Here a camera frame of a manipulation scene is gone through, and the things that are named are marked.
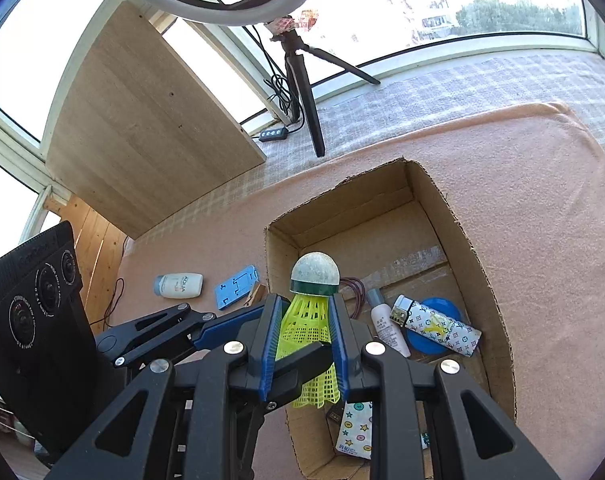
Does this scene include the red white printed tag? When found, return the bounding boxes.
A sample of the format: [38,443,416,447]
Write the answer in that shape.
[269,9,319,37]

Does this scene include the black inline remote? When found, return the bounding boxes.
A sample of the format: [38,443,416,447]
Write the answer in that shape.
[251,127,289,143]

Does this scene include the black cable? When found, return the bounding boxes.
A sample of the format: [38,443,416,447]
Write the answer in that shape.
[242,25,306,126]

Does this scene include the blue phone stand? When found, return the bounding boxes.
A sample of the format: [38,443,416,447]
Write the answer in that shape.
[214,265,260,311]

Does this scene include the dark red hair tie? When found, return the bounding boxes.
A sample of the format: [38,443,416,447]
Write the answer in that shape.
[341,276,367,320]

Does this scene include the star patterned tissue pack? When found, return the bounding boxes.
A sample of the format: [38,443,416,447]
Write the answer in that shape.
[335,400,374,461]

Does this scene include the cardboard box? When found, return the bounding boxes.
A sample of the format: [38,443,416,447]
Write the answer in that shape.
[264,158,517,478]

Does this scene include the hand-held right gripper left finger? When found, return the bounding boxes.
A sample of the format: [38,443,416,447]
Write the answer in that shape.
[50,294,290,480]

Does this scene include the black tripod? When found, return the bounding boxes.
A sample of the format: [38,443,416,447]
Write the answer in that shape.
[271,30,382,157]

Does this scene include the small white bottle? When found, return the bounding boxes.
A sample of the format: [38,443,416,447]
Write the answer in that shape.
[365,289,412,359]

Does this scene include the blue round disc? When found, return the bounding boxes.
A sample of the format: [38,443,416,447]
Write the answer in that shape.
[407,297,463,356]

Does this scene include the wooden plank panel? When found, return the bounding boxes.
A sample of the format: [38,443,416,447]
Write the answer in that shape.
[12,194,133,336]

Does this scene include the white sunscreen tube blue cap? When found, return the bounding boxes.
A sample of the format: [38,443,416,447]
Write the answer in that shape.
[154,272,204,300]

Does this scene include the yellow plastic shuttlecock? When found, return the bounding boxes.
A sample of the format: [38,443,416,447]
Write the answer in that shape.
[275,251,342,410]

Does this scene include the light wooden board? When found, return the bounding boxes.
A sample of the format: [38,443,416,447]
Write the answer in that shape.
[45,0,267,238]

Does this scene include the white monogram patterned lighter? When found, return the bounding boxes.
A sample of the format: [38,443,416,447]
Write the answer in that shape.
[391,296,482,359]

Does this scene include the white checked cloth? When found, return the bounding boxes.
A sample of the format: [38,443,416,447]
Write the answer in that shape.
[127,50,605,251]

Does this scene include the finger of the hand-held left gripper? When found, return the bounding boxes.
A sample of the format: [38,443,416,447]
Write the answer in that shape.
[96,302,268,368]
[265,342,336,413]

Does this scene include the wooden clothespin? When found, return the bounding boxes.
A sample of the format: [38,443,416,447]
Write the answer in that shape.
[243,282,268,307]

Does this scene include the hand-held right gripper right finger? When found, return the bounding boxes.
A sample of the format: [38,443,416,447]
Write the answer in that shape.
[330,292,563,480]

